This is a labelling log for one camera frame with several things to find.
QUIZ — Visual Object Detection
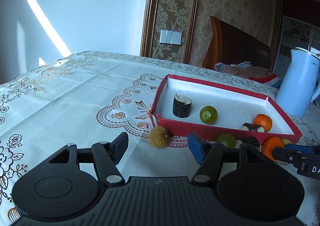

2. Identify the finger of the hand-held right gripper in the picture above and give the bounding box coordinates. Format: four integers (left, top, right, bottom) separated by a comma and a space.
285, 143, 320, 156
271, 147, 301, 165

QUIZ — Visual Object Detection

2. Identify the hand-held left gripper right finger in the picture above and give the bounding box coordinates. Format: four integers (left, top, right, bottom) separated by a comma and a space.
187, 132, 269, 185

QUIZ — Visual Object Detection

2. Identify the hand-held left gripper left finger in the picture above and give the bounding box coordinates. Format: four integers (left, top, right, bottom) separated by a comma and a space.
49, 131, 129, 187

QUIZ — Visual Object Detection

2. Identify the orange tangerine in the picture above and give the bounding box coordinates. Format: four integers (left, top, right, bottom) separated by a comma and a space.
253, 114, 273, 132
262, 136, 285, 161

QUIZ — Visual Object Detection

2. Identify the green tangerine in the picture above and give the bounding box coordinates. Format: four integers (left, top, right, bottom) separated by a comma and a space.
216, 133, 237, 148
199, 106, 218, 125

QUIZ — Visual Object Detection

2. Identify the small dark sugarcane piece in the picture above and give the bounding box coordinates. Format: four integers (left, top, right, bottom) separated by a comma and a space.
241, 123, 265, 133

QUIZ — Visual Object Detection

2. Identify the large dark sugarcane piece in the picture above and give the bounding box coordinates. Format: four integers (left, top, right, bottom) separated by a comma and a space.
172, 94, 192, 118

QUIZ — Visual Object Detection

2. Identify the shallow red cardboard box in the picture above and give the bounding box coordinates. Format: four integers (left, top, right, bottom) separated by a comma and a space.
149, 74, 303, 143

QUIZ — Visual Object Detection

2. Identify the light blue electric kettle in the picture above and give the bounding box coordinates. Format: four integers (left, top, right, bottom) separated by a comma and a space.
275, 47, 320, 118

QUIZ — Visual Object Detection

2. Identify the folded blanket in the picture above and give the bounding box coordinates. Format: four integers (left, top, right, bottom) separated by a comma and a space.
214, 62, 282, 88

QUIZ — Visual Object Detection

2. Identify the gold framed wallpaper panel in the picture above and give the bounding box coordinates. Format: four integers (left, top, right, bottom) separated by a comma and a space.
140, 0, 202, 63

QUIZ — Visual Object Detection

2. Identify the white wall switch panel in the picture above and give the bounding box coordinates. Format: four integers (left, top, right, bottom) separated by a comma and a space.
159, 29, 182, 44

